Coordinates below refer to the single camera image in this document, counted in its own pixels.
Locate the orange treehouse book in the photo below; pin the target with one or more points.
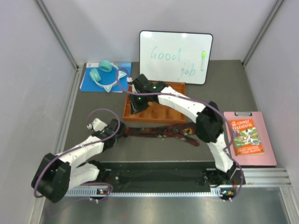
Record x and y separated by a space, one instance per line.
246 137

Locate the teal cat-ear headphones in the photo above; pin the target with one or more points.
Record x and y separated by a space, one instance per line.
106 77

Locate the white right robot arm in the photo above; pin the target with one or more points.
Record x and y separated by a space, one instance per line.
207 118

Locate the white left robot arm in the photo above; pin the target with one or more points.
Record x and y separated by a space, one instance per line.
58 173

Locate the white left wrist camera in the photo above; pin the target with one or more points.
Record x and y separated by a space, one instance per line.
97 125

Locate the grey slotted cable duct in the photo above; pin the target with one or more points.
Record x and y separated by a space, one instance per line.
96 193

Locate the green whiteboard marker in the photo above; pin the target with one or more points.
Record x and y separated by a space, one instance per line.
203 60

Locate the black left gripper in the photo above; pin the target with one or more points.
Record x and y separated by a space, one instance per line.
119 136

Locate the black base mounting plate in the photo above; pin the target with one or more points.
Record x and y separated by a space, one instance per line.
200 173

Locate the red patterned necktie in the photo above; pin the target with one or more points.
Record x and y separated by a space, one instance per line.
179 131

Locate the orange wooden compartment tray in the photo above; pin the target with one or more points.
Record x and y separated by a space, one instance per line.
155 113

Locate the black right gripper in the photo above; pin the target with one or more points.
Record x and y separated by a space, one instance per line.
135 108

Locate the pink clipboard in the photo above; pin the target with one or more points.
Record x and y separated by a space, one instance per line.
267 159

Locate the white dry-erase board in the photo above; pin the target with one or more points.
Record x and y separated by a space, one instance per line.
174 56

